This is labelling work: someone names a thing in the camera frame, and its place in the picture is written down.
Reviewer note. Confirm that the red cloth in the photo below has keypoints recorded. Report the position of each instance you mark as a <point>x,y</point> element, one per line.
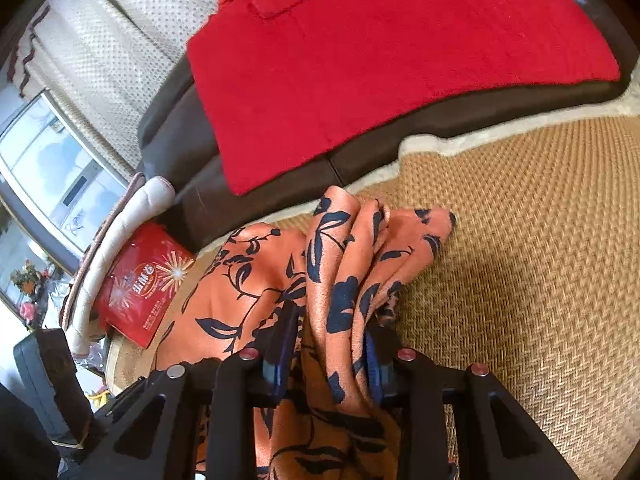
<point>375,60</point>

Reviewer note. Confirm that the brown patterned box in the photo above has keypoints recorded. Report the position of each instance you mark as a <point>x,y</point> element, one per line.
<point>65,375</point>

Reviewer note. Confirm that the beige woven seat mat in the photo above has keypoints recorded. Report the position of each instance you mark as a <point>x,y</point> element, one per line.
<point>525,235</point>

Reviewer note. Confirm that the cream dotted curtain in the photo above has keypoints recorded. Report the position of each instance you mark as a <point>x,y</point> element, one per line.
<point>115,35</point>

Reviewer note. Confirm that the window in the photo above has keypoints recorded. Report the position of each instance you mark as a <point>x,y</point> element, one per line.
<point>50,160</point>

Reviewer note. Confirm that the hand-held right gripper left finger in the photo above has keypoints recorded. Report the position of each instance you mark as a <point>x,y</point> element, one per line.
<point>282,355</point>

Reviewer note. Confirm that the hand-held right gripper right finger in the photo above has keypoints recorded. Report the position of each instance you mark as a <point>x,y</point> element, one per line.
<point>376,375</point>

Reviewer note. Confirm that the dark grey case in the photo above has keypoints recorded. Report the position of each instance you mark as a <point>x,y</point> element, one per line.
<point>32,375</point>

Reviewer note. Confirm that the flower bouquet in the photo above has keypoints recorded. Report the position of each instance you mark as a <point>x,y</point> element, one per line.
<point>27,277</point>

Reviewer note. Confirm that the orange floral garment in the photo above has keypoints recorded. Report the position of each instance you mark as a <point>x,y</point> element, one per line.
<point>345,260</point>

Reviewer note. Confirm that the red printed packet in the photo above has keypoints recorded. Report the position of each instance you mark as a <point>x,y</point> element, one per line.
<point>140,285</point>

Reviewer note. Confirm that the cream quilted cushion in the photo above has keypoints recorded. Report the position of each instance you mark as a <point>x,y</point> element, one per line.
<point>145,200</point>

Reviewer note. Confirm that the dark brown leather sofa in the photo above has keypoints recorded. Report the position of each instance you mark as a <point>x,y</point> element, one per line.
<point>375,145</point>

